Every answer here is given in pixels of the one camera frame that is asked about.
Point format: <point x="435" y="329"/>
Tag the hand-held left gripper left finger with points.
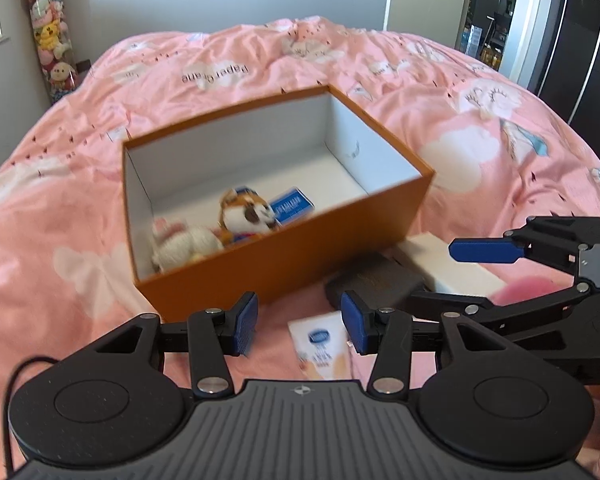
<point x="245" y="322"/>

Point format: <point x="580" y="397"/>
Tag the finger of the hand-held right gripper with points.
<point x="480" y="251"/>
<point x="430" y="304"/>

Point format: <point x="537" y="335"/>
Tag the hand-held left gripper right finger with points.
<point x="354" y="322"/>

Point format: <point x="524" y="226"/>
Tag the dark grey box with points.
<point x="375" y="280"/>

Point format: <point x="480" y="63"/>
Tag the black wardrobe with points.
<point x="580" y="60"/>

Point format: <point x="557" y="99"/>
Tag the white door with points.
<point x="430" y="5"/>

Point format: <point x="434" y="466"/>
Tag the white rectangular box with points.
<point x="450" y="275"/>

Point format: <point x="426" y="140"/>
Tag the orange tiger plush toy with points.
<point x="245" y="215"/>

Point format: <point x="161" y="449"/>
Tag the orange cardboard box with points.
<point x="280" y="265"/>

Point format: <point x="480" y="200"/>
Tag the pink printed blanket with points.
<point x="230" y="75"/>

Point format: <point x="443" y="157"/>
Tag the clear tube of plush toys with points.
<point x="50" y="35"/>

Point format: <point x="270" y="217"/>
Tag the white plush toy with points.
<point x="180" y="247"/>

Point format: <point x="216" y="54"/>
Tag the dark wall socket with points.
<point x="83" y="66"/>

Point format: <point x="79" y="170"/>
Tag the pink fluffy ball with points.
<point x="525" y="290"/>

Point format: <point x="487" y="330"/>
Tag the small blue box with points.
<point x="292" y="205"/>

